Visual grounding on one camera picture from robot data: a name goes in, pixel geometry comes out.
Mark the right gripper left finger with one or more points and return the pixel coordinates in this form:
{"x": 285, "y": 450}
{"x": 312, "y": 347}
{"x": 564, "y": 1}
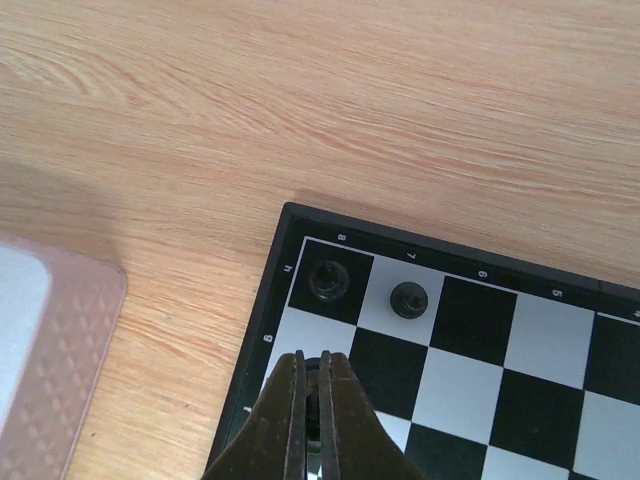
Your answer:
{"x": 272, "y": 442}

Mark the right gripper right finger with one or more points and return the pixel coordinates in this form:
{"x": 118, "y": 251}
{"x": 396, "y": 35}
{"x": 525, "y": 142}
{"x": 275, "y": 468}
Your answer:
{"x": 354, "y": 444}

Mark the black chess piece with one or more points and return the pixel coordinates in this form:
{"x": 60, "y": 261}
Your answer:
{"x": 328, "y": 280}
{"x": 312, "y": 366}
{"x": 409, "y": 300}

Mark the black silver chess board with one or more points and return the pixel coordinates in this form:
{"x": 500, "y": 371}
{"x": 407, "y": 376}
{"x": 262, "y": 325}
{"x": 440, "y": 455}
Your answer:
{"x": 514, "y": 371}

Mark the pink tin with black pieces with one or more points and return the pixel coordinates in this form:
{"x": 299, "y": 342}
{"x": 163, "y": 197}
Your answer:
{"x": 59, "y": 310}

